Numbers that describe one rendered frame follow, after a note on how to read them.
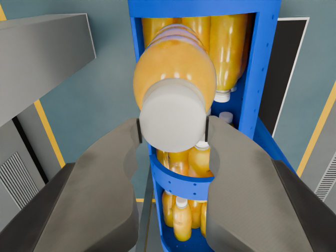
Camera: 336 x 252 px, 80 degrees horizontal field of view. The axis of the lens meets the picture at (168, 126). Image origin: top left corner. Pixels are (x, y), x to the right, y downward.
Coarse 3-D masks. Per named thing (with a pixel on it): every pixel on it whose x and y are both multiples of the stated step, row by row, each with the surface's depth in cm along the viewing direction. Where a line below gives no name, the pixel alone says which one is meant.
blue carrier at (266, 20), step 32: (128, 0) 36; (160, 0) 30; (192, 0) 28; (224, 0) 28; (256, 0) 29; (256, 32) 32; (256, 64) 35; (256, 96) 40; (160, 192) 76; (192, 192) 49; (160, 224) 74
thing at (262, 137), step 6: (258, 120) 140; (258, 126) 132; (264, 126) 137; (258, 132) 125; (264, 132) 127; (258, 138) 120; (264, 138) 120; (270, 138) 123; (258, 144) 116; (264, 144) 115; (270, 144) 116; (276, 144) 120; (270, 150) 111; (276, 150) 112; (276, 156) 107; (282, 156) 109; (288, 162) 107
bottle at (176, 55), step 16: (160, 32) 21; (176, 32) 18; (192, 32) 22; (160, 48) 14; (176, 48) 14; (192, 48) 15; (144, 64) 14; (160, 64) 13; (176, 64) 13; (192, 64) 13; (208, 64) 15; (144, 80) 14; (160, 80) 12; (176, 80) 12; (192, 80) 13; (208, 80) 14; (144, 96) 13; (208, 96) 14
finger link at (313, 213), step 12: (276, 168) 8; (288, 168) 8; (288, 180) 7; (300, 180) 7; (288, 192) 7; (300, 192) 7; (312, 192) 7; (300, 204) 6; (312, 204) 6; (324, 204) 6; (300, 216) 6; (312, 216) 6; (324, 216) 6; (312, 228) 6; (324, 228) 6; (312, 240) 5; (324, 240) 5
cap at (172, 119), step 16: (160, 96) 11; (176, 96) 10; (192, 96) 11; (144, 112) 11; (160, 112) 11; (176, 112) 11; (192, 112) 11; (144, 128) 12; (160, 128) 12; (176, 128) 12; (192, 128) 11; (160, 144) 12; (176, 144) 12; (192, 144) 12
